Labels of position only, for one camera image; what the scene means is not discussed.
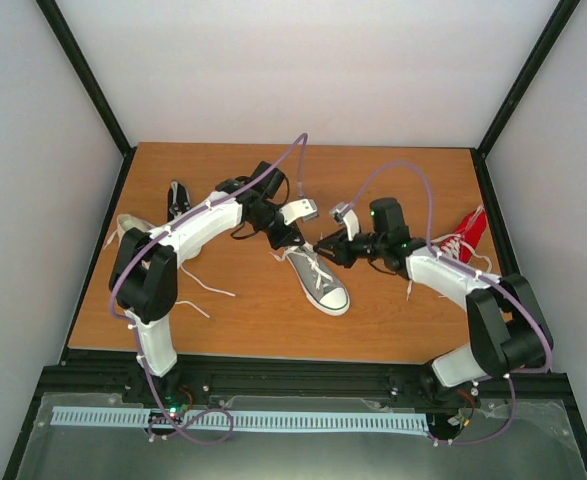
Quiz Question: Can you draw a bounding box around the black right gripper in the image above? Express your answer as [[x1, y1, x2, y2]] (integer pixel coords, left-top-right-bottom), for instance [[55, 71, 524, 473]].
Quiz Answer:
[[314, 227, 387, 268]]

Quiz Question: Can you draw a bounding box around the white lace of grey sneaker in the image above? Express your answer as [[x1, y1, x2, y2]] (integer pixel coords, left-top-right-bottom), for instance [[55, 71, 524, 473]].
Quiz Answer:
[[271, 244, 333, 290]]

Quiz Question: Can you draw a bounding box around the grey low-top sneaker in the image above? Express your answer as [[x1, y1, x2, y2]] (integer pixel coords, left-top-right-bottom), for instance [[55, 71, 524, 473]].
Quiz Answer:
[[283, 244, 350, 316]]

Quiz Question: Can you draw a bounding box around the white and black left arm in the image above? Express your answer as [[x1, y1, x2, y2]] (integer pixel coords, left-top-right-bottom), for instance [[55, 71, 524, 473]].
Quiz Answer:
[[109, 162, 317, 403]]

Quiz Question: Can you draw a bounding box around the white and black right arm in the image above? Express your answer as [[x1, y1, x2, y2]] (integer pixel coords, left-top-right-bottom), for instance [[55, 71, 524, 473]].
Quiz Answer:
[[314, 198, 552, 392]]

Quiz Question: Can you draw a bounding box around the white lace of red sneaker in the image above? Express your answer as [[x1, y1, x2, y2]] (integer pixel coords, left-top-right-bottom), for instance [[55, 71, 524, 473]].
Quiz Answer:
[[406, 234, 497, 310]]

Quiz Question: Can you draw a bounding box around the black high-top sneaker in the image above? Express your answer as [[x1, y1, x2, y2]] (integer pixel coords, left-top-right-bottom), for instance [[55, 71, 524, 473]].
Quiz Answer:
[[167, 180, 192, 222]]

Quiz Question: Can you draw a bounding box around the white lace of black sneaker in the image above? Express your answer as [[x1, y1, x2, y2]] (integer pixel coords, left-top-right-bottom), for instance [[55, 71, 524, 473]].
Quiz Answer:
[[167, 180, 181, 221]]

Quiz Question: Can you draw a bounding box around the red high-top sneaker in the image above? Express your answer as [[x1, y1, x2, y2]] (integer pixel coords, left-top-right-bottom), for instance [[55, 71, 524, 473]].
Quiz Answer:
[[439, 205, 487, 264]]

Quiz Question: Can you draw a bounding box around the white high-top sneaker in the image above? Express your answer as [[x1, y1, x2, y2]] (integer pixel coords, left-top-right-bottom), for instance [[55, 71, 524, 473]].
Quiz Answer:
[[107, 214, 202, 265]]

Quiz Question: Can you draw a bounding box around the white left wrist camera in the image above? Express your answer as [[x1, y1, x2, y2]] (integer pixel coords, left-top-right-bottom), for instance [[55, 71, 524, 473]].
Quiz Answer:
[[279, 198, 319, 225]]

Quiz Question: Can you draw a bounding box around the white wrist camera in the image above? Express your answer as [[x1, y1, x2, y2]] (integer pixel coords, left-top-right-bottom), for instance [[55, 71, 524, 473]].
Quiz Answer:
[[279, 198, 319, 225], [329, 202, 361, 241]]

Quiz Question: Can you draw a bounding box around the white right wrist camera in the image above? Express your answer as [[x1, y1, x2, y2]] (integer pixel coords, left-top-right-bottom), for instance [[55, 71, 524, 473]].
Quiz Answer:
[[329, 202, 361, 241]]

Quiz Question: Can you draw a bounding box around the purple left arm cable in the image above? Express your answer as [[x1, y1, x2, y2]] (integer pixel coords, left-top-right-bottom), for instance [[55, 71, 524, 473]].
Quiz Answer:
[[108, 132, 309, 445]]

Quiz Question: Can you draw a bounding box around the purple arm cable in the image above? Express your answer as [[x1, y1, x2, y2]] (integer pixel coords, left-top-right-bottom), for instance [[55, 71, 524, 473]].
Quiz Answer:
[[345, 160, 554, 447], [108, 132, 309, 445]]

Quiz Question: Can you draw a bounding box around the light blue slotted cable duct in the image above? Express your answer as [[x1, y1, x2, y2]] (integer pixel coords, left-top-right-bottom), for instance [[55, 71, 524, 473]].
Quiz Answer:
[[50, 406, 428, 436]]

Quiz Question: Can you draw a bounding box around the black aluminium frame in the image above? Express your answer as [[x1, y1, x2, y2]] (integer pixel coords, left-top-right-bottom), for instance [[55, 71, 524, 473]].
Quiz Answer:
[[4, 1, 587, 479]]

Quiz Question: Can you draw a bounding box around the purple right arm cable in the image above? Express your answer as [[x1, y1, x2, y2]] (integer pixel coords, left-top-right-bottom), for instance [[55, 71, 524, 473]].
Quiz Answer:
[[345, 160, 554, 447]]

